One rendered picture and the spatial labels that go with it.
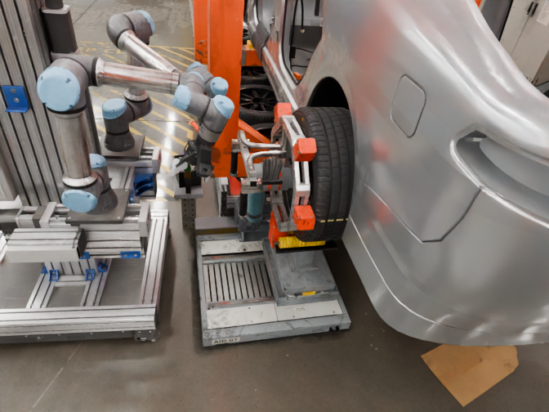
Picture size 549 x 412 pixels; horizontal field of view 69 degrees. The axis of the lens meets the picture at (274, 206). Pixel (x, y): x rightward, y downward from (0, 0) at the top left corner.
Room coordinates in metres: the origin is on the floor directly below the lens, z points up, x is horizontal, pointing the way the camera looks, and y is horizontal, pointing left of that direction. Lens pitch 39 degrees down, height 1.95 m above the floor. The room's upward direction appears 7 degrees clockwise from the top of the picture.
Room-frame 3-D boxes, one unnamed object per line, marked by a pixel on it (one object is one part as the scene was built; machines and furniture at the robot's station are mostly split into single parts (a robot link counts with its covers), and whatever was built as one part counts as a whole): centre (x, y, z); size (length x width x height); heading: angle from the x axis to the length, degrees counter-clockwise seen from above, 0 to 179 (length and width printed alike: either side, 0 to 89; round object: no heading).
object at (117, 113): (1.77, 0.84, 0.98); 0.13 x 0.12 x 0.14; 154
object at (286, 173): (1.60, 0.03, 0.85); 0.21 x 0.14 x 0.14; 106
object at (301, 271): (1.67, -0.20, 0.32); 0.40 x 0.30 x 0.28; 16
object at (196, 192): (2.08, 0.59, 0.44); 0.43 x 0.17 x 0.03; 16
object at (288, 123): (1.62, -0.04, 0.85); 0.54 x 0.07 x 0.54; 16
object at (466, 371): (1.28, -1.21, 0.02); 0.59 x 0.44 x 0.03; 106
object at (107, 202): (1.28, 0.75, 0.87); 0.15 x 0.15 x 0.10
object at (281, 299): (1.70, -0.19, 0.13); 0.50 x 0.36 x 0.10; 16
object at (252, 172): (1.49, 0.05, 1.03); 0.19 x 0.18 x 0.11; 106
